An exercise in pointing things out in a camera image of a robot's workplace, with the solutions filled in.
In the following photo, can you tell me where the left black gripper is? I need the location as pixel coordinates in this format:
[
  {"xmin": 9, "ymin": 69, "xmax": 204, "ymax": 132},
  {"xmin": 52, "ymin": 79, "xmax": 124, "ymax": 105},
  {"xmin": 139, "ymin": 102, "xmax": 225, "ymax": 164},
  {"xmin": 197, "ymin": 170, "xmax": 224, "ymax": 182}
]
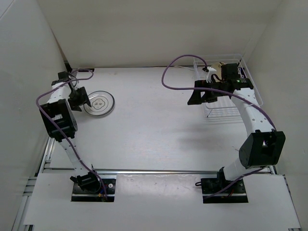
[{"xmin": 67, "ymin": 86, "xmax": 91, "ymax": 112}]

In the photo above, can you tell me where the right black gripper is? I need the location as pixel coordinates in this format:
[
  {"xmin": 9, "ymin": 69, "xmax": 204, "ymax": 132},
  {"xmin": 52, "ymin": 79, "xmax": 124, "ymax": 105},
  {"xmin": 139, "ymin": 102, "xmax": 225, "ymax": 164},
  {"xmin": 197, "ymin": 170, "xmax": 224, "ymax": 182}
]
[{"xmin": 188, "ymin": 79, "xmax": 228, "ymax": 105}]

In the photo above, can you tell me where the white plate green rim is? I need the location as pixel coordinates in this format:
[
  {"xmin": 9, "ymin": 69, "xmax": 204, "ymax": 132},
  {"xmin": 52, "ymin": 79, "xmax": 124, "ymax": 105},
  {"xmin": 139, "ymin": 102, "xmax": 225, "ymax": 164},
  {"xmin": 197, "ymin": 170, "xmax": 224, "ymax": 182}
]
[{"xmin": 83, "ymin": 90, "xmax": 115, "ymax": 117}]

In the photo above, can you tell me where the cream yellow plate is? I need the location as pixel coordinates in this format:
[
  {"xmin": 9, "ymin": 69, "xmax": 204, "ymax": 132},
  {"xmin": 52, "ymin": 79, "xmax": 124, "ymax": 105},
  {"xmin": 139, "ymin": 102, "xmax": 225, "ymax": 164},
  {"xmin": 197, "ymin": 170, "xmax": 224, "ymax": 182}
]
[{"xmin": 211, "ymin": 62, "xmax": 225, "ymax": 78}]

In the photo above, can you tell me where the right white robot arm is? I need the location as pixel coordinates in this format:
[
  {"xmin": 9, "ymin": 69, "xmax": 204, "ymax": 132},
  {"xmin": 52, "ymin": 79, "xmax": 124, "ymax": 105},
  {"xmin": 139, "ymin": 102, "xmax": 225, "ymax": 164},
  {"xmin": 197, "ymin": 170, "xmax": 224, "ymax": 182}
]
[{"xmin": 188, "ymin": 63, "xmax": 286, "ymax": 193}]

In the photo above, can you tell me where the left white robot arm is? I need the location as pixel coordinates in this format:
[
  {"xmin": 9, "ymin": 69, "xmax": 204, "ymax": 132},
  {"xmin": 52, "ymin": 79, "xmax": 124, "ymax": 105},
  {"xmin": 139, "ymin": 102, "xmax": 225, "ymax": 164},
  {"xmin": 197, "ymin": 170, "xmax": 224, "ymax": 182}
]
[{"xmin": 36, "ymin": 71, "xmax": 101, "ymax": 193}]

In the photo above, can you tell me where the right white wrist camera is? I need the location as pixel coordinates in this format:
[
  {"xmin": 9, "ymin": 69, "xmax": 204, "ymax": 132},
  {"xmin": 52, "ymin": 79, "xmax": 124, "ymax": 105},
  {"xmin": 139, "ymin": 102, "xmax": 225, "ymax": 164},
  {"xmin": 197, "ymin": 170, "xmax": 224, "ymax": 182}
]
[{"xmin": 202, "ymin": 66, "xmax": 220, "ymax": 82}]

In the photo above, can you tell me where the white wire dish rack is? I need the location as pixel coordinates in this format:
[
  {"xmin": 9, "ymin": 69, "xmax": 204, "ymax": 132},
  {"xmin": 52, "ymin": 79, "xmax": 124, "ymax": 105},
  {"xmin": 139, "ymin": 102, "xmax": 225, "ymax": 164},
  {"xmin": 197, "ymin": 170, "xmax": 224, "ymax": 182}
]
[{"xmin": 192, "ymin": 53, "xmax": 263, "ymax": 119}]

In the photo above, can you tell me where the metal rail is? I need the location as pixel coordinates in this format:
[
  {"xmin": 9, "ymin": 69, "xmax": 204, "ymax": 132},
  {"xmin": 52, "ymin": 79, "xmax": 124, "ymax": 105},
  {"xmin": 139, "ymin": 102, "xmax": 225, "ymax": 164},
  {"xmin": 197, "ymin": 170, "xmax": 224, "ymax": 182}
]
[{"xmin": 42, "ymin": 168, "xmax": 217, "ymax": 175}]

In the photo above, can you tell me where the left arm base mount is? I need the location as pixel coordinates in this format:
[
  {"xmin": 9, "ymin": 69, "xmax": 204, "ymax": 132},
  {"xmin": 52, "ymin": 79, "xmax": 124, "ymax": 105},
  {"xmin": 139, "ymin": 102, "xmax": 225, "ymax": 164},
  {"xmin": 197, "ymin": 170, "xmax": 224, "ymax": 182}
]
[{"xmin": 70, "ymin": 172, "xmax": 116, "ymax": 202}]

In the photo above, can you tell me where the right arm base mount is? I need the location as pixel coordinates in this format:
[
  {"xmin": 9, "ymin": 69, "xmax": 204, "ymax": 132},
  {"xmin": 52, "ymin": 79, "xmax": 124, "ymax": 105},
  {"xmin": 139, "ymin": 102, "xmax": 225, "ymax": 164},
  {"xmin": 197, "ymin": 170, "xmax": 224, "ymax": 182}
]
[{"xmin": 195, "ymin": 168, "xmax": 248, "ymax": 204}]

